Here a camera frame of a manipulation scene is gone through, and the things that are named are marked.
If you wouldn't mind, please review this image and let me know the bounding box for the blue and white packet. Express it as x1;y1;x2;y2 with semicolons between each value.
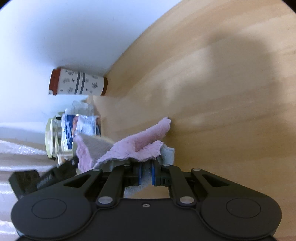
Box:
62;113;102;150

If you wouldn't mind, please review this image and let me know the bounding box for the glass kettle with cream lid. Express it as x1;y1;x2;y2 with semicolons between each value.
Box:
45;113;78;163

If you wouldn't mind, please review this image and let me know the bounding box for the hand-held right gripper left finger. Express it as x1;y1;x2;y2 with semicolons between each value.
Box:
62;162;142;207

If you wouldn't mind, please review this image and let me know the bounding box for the clear glass cup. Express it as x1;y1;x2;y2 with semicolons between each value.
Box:
71;100;100;117

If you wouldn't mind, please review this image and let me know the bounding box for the grey and pink cloth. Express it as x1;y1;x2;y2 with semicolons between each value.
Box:
73;117;175;193

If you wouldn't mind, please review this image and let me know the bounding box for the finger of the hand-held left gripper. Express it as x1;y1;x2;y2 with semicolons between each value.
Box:
62;158;78;178

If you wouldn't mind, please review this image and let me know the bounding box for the white tumbler with red lid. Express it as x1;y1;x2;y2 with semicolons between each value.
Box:
48;67;108;96

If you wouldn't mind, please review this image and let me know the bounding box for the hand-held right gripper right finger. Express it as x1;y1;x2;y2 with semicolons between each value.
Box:
150;161;232;207

